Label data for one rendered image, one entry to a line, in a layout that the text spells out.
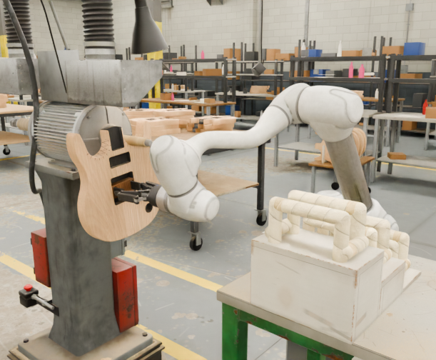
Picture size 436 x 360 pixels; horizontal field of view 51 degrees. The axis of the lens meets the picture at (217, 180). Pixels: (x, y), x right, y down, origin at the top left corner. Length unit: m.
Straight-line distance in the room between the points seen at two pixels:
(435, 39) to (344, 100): 11.01
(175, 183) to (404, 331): 0.69
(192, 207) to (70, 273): 0.83
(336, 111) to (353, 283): 0.70
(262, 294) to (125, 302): 1.17
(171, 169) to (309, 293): 0.51
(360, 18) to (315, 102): 11.65
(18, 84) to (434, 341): 1.67
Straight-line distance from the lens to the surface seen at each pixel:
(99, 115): 1.77
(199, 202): 1.36
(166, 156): 1.28
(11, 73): 2.07
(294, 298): 1.11
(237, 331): 1.29
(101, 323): 2.22
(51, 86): 1.95
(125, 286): 2.20
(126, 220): 1.70
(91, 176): 1.58
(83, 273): 2.06
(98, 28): 1.62
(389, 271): 1.22
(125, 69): 1.47
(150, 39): 1.67
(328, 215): 1.01
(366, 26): 13.12
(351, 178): 1.77
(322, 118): 1.58
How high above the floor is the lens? 1.50
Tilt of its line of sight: 14 degrees down
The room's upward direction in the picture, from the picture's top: straight up
